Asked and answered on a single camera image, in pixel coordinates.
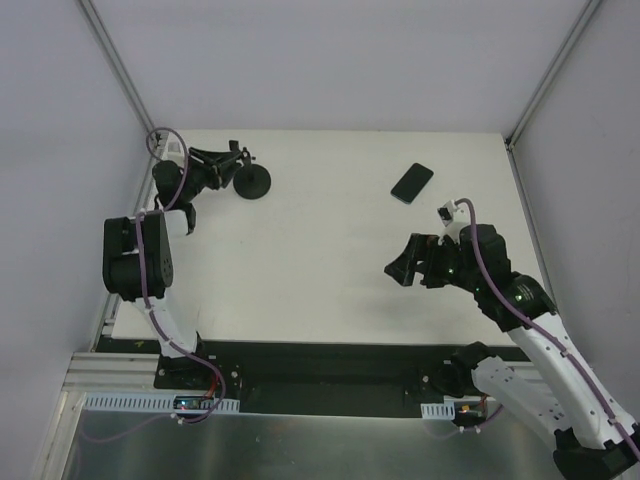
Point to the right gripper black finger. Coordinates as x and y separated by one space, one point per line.
404 279
415 251

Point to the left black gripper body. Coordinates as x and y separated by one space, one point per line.
209 167

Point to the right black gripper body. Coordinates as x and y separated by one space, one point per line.
428 260

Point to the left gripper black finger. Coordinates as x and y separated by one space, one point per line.
214 159
226 173

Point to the black phone stand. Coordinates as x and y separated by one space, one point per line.
250 180

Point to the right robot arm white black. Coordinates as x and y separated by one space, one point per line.
589 433

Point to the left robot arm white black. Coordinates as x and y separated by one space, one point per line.
137 258

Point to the black smartphone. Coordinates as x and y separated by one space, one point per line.
412 182

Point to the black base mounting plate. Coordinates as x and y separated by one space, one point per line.
370 401

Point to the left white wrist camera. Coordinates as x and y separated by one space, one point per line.
173 151

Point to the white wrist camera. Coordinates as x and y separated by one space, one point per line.
173 151
454 219

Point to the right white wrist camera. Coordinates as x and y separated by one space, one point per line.
454 219

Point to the right white cable duct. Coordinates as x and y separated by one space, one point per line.
445 411

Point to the white cable duct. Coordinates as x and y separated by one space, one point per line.
445 411
158 403

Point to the left aluminium corner post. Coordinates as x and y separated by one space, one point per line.
110 52

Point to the aluminium corner post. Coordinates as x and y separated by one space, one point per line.
110 52
570 41

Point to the aluminium frame rail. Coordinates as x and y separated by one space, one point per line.
90 372

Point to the left white cable duct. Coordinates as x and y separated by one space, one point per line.
158 403

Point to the right aluminium corner post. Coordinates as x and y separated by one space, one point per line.
570 41

